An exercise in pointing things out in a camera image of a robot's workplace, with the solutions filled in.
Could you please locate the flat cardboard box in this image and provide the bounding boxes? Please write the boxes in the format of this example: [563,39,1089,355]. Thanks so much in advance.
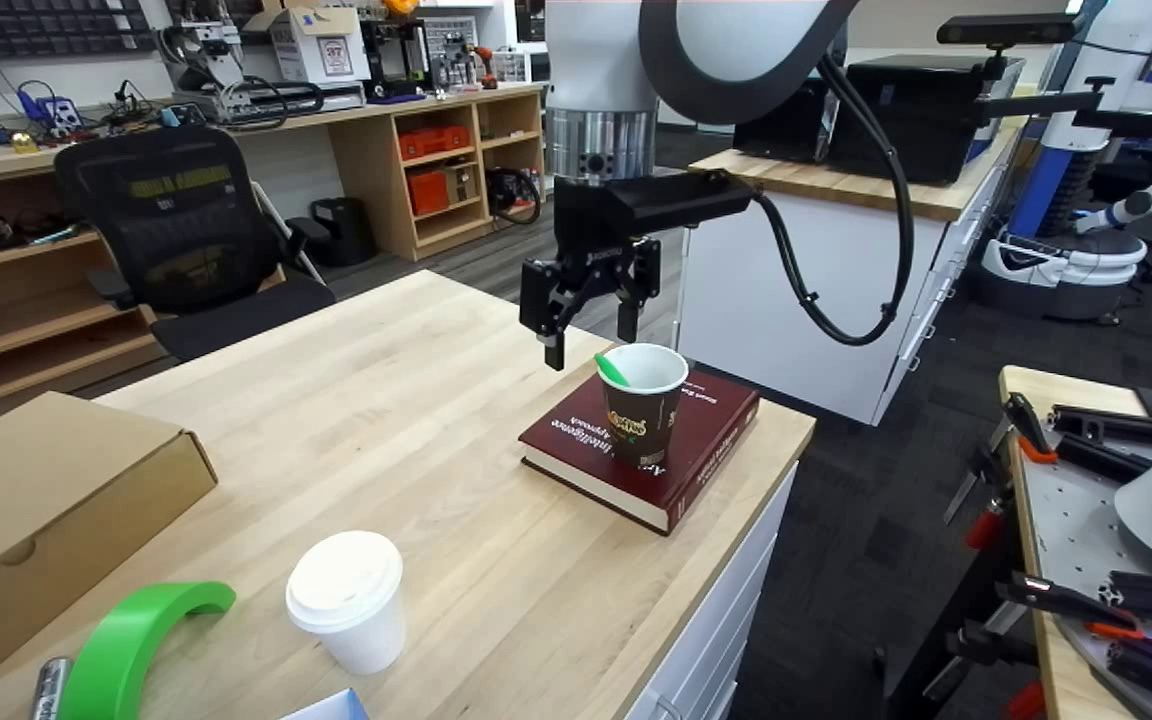
[0,390,223,714]

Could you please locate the white lidded paper cup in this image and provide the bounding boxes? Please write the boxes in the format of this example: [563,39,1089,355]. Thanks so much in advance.
[279,527,410,675]

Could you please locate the white cabinet with wooden top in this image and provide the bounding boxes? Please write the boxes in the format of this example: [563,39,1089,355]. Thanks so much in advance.
[671,116,1029,431]

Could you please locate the black clamp with orange tip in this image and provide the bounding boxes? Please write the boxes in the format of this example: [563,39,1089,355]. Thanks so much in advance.
[1001,390,1067,468]

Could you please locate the grey marker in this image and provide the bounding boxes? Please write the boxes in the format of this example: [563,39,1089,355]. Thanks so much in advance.
[29,652,77,720]

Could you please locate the black electronics stack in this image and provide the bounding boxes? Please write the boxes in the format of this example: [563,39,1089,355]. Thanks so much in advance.
[157,13,317,133]

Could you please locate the dark red hardcover book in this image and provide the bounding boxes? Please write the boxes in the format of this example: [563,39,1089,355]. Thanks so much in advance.
[516,355,762,538]

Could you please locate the black bag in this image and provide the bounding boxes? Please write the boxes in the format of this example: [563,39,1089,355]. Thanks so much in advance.
[293,193,381,267]

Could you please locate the orange storage bin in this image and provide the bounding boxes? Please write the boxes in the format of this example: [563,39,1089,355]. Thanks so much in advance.
[401,116,476,160]
[406,163,454,219]

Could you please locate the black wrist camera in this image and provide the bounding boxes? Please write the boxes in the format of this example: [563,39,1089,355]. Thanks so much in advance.
[606,169,757,232]

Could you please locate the brown paper coffee cup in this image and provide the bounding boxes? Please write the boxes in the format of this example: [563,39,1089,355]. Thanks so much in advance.
[593,342,693,479]

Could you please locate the black 3D printer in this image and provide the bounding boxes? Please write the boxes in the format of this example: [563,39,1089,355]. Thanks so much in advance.
[359,13,441,106]

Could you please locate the white carton box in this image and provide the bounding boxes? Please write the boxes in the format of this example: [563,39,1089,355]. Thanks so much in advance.
[266,3,371,98]

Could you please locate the black bar clamp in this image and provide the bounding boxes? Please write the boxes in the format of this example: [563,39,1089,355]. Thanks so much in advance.
[1048,398,1152,489]

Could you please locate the black camera on stand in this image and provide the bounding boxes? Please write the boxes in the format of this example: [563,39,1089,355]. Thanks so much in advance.
[930,13,1109,133]

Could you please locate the low wooden shelf unit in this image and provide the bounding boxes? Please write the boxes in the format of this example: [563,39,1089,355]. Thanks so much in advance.
[0,133,173,445]

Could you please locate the black mesh office chair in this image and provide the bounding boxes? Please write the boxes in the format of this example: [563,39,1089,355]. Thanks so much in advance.
[52,123,340,363]

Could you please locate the green tape roll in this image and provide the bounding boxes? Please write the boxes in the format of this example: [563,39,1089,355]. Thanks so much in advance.
[54,576,241,720]

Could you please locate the black pegboard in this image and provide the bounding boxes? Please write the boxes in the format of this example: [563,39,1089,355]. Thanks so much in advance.
[0,0,158,55]

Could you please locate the small black monitor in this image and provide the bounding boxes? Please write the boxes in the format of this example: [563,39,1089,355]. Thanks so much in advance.
[732,75,837,169]

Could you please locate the white and blue mobile robot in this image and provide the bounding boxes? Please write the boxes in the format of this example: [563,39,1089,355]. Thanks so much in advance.
[980,0,1152,294]

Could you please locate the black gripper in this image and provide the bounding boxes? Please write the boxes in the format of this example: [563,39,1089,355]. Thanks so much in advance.
[516,176,668,376]

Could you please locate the white table drawer base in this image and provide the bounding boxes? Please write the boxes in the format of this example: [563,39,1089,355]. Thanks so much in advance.
[619,466,802,720]

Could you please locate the wooden side table with tools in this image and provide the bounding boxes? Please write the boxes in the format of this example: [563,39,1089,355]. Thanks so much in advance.
[996,361,1152,720]

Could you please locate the black coiled cable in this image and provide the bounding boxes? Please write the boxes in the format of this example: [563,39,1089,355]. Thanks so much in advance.
[482,163,547,232]

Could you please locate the green pen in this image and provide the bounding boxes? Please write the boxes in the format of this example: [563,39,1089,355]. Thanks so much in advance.
[593,348,636,391]

